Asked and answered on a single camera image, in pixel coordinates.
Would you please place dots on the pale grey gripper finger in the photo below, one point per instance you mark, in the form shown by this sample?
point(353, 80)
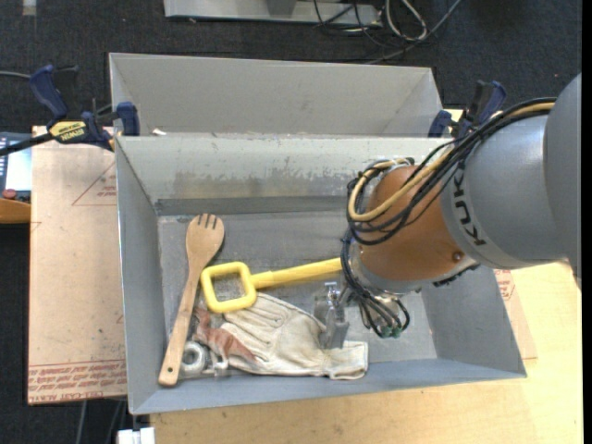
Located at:
point(337, 331)
point(325, 307)

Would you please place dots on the yellow plastic square-loop tool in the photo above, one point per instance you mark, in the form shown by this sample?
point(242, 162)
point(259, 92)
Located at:
point(289, 275)

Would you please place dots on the white work glove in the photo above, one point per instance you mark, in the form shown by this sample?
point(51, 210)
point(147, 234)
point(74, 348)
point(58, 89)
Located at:
point(289, 340)

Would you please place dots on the red-brown toy dinosaur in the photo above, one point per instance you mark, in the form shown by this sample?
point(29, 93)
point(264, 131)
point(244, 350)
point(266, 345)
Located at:
point(223, 339)

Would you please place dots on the grey metal bin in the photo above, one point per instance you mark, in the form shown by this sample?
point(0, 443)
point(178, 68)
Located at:
point(277, 183)

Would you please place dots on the wooden spork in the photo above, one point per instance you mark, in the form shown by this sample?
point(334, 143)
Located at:
point(203, 241)

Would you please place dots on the silver metal nut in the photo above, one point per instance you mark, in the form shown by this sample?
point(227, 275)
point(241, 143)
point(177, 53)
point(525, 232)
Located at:
point(193, 357)

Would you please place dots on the brown cardboard board, red print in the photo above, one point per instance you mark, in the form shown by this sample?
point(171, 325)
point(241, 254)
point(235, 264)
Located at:
point(74, 271)

